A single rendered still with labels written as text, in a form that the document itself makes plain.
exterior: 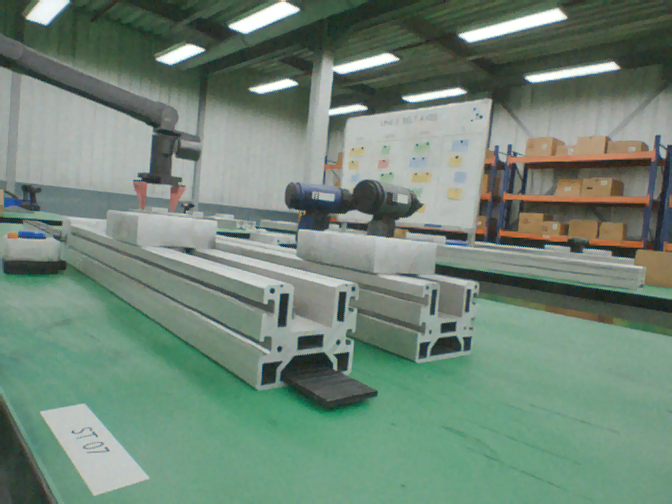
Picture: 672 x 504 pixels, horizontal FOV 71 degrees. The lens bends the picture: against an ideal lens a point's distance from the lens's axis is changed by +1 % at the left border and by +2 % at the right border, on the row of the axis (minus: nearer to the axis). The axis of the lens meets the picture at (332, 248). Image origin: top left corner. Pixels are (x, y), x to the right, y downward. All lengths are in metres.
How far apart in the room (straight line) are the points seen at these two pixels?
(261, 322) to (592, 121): 11.52
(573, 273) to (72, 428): 1.91
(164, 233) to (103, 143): 12.10
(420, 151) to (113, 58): 10.11
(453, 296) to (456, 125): 3.39
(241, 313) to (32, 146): 12.01
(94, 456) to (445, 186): 3.66
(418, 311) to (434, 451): 0.20
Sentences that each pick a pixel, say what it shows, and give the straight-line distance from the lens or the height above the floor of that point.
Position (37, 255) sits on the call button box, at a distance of 0.96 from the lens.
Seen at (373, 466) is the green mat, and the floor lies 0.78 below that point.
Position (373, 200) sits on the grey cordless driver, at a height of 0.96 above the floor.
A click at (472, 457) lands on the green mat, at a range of 0.33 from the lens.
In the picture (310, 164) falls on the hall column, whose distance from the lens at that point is 9.50.
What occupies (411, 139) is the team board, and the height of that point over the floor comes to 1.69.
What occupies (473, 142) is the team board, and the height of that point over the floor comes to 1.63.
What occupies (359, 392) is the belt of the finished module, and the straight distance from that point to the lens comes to 0.38.
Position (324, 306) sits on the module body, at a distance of 0.42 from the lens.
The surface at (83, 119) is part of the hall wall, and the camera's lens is 12.67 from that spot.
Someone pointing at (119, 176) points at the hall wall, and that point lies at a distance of 12.79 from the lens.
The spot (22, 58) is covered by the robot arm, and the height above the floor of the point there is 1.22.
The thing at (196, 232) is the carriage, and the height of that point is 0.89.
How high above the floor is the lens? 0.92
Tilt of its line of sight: 3 degrees down
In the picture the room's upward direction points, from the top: 5 degrees clockwise
